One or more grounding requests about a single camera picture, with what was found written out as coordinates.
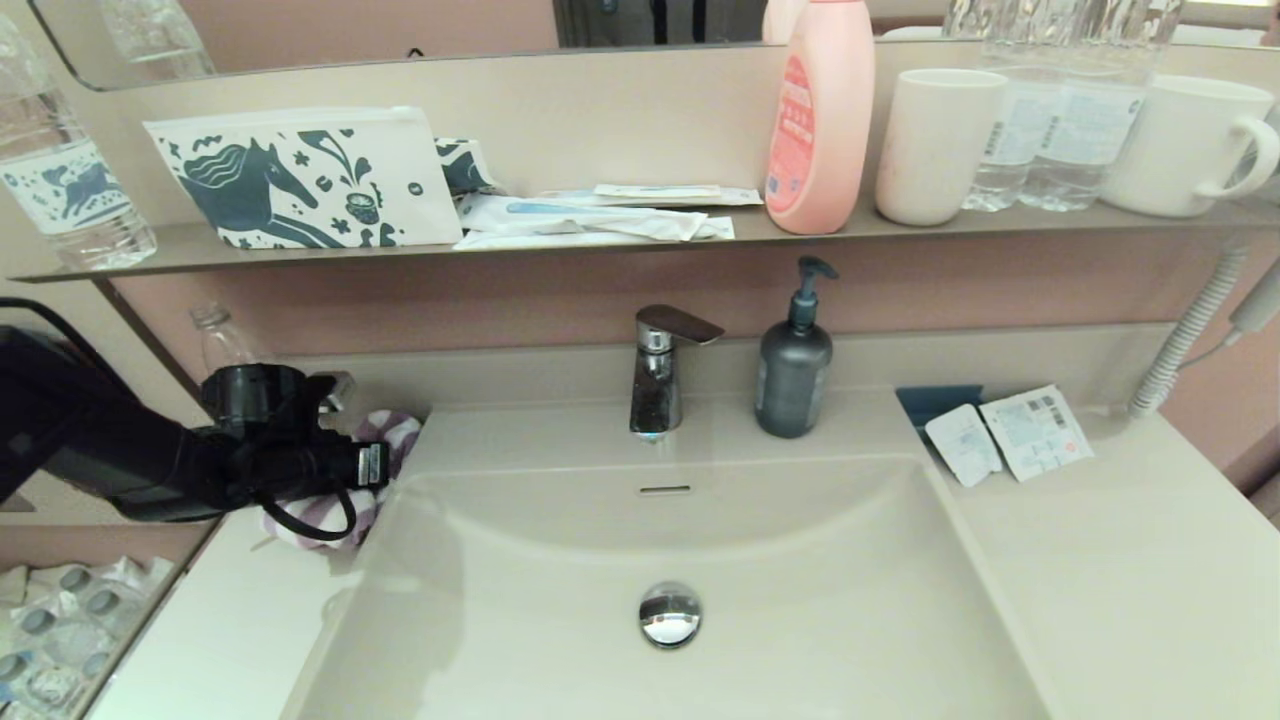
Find thin white blue sachet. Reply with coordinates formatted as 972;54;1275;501
540;183;764;208

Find wall mirror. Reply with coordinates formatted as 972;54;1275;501
30;0;1280;93

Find white mug with handle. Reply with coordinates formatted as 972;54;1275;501
1100;75;1280;219

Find wrapped toiletry packets on shelf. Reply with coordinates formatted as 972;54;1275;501
455;193;736;242

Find white coiled hose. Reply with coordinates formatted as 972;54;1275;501
1130;245;1251;419

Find grey hair dryer handset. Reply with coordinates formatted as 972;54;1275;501
1228;262;1280;336

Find dark blue sachet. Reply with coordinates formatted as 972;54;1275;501
895;385;986;433

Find dark grey pump soap bottle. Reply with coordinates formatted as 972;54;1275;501
755;256;840;439

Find large white barcode sachet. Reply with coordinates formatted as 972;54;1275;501
979;385;1095;483

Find beige wash basin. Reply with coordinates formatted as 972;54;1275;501
285;455;1051;720

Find slim clear plastic bottle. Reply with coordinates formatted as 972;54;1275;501
190;303;276;376

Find pink lotion bottle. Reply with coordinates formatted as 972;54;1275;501
764;0;877;236

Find flat white packet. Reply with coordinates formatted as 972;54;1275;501
452;230;651;251

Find grey brown wall shelf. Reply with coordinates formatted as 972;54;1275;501
10;200;1280;283

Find purple white striped towel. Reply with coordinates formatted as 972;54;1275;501
262;410;424;550

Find chrome sink faucet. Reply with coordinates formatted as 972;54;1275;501
629;305;726;442

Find white pouch blue horse print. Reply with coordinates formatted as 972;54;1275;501
143;106;465;250

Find chrome drain stopper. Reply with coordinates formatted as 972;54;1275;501
639;582;703;649

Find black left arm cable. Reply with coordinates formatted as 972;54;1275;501
0;297;359;543

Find water bottle blue horse label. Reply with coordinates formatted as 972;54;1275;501
0;15;158;271

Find clear ribbed water bottle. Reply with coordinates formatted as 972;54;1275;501
962;0;1066;213
1018;0;1181;213

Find white ribbed tumbler cup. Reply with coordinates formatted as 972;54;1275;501
875;68;1009;227

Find plastic-wrapped water bottle pack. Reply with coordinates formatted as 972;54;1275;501
0;557;176;720

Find small white sachet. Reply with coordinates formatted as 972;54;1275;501
924;403;1004;488

